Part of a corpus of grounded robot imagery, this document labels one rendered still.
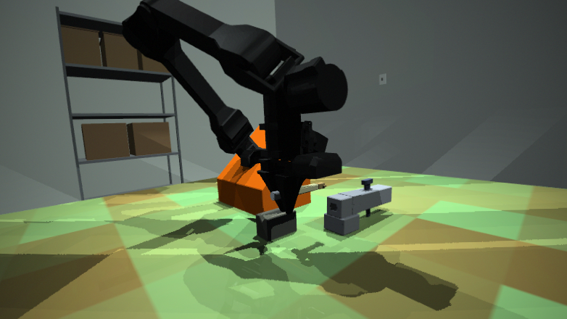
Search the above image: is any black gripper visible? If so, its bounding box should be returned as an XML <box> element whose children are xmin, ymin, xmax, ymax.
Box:
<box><xmin>240</xmin><ymin>115</ymin><xmax>342</xmax><ymax>215</ymax></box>

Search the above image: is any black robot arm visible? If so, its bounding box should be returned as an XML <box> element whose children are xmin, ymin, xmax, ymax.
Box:
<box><xmin>122</xmin><ymin>0</ymin><xmax>348</xmax><ymax>157</ymax></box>

